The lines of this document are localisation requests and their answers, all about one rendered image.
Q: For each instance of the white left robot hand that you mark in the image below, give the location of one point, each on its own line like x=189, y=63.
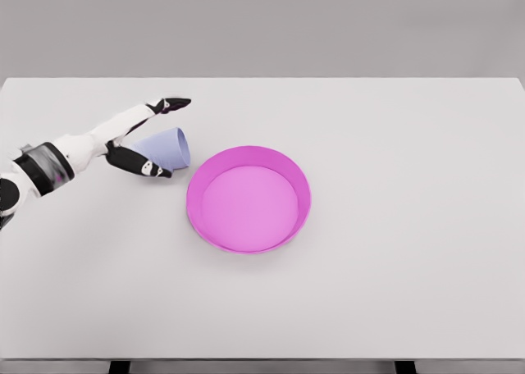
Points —
x=119, y=126

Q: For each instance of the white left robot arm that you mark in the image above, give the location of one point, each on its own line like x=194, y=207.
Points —
x=49, y=165

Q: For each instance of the pink round plate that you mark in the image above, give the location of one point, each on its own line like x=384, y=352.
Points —
x=248, y=202

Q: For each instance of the lavender cup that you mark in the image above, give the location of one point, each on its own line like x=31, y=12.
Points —
x=168, y=149

